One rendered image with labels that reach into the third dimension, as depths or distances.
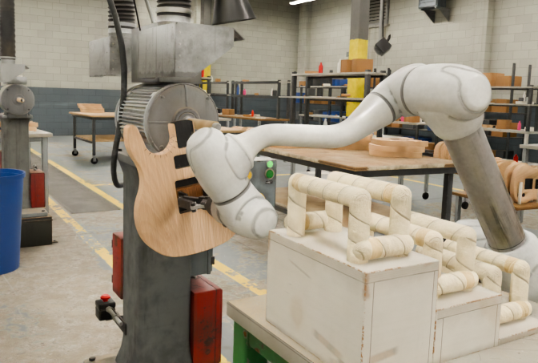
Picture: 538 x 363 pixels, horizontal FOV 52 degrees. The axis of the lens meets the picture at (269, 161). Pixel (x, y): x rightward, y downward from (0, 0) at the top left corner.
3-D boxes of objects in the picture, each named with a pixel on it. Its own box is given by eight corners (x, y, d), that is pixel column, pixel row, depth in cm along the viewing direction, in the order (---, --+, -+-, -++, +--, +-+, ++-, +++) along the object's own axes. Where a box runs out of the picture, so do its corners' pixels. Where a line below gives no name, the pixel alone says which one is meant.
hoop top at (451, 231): (385, 223, 109) (386, 207, 109) (397, 221, 111) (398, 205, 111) (467, 248, 92) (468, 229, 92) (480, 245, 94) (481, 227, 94)
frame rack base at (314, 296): (262, 320, 101) (266, 229, 99) (327, 306, 109) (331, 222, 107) (361, 389, 78) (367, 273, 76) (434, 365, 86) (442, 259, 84)
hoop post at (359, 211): (342, 259, 83) (345, 197, 82) (358, 256, 84) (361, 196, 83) (355, 264, 80) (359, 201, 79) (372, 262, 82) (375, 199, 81)
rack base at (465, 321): (327, 307, 109) (329, 262, 108) (387, 294, 117) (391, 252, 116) (433, 367, 86) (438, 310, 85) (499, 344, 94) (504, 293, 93)
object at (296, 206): (283, 233, 97) (285, 181, 96) (298, 231, 99) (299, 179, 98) (293, 237, 94) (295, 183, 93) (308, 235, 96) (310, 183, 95)
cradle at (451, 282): (420, 293, 91) (421, 275, 90) (466, 283, 97) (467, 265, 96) (435, 300, 88) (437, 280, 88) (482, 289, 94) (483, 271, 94)
